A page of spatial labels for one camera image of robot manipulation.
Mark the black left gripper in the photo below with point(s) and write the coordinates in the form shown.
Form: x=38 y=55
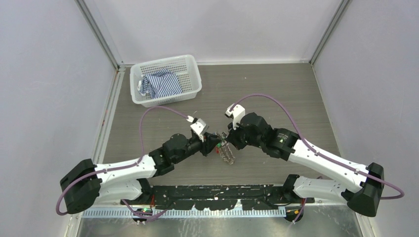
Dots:
x=210 y=141

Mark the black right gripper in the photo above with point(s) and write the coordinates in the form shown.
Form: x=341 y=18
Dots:
x=232 y=137

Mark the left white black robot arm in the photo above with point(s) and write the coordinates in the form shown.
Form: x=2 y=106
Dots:
x=87 y=183

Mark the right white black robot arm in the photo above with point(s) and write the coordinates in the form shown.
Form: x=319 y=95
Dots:
x=348 y=182

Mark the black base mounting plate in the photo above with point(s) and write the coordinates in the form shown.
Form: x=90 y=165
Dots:
x=216 y=197

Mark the blue white striped cloth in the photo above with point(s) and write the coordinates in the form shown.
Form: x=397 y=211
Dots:
x=162 y=83

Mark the white plastic perforated basket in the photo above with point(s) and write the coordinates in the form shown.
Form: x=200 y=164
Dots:
x=184 y=66

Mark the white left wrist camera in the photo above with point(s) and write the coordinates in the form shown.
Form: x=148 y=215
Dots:
x=198 y=126

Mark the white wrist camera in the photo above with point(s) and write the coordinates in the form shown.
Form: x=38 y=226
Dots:
x=236 y=113
x=198 y=126

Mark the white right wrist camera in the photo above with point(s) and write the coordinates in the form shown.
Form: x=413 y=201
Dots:
x=236 y=113

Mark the slotted cable duct strip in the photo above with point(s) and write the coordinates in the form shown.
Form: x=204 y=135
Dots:
x=236 y=212

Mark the aluminium frame rail left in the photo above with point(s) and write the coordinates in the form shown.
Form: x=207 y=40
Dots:
x=108 y=116

